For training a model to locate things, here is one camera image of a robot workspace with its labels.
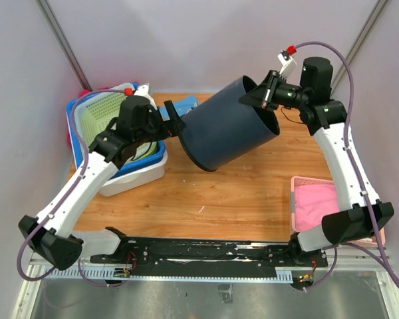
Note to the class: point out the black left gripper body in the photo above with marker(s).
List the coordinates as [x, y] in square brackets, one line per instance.
[157, 128]

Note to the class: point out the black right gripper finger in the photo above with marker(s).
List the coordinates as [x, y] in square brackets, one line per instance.
[255, 94]
[272, 106]

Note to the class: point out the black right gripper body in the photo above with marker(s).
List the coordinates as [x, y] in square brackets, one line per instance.
[282, 93]

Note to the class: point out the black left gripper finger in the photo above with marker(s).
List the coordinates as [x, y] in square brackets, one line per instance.
[170, 108]
[176, 126]

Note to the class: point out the large dark blue cylindrical container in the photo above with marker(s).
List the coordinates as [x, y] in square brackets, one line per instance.
[221, 129]

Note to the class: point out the white perforated plastic basket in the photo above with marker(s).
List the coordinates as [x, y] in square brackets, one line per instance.
[92, 116]

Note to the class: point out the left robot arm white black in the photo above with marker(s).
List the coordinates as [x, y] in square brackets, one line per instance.
[50, 233]

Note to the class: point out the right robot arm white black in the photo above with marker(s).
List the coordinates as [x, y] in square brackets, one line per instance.
[326, 121]

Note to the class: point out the blue printed cloth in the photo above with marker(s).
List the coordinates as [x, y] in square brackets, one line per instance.
[186, 105]

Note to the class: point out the green plastic basin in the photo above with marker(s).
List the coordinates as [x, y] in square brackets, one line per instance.
[143, 151]

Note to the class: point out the blue plastic bin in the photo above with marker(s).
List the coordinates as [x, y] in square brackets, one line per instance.
[128, 167]

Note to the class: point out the white plastic tub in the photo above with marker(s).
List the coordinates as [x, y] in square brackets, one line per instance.
[134, 179]

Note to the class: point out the magenta object behind bins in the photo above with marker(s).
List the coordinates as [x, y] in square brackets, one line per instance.
[68, 139]

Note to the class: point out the pink towel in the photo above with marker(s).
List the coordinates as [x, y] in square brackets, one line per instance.
[312, 203]

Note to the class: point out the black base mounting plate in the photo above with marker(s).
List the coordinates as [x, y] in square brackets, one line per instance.
[200, 259]

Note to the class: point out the pink perforated basket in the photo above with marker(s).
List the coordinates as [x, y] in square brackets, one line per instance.
[351, 224]

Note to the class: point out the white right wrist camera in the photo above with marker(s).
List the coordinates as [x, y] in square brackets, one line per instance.
[288, 64]

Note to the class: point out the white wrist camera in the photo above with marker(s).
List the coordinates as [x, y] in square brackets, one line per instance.
[144, 91]
[288, 64]

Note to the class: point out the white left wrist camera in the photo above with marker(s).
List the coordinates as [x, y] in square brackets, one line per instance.
[144, 91]

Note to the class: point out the white slotted cable duct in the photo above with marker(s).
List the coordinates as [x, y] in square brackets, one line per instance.
[113, 273]

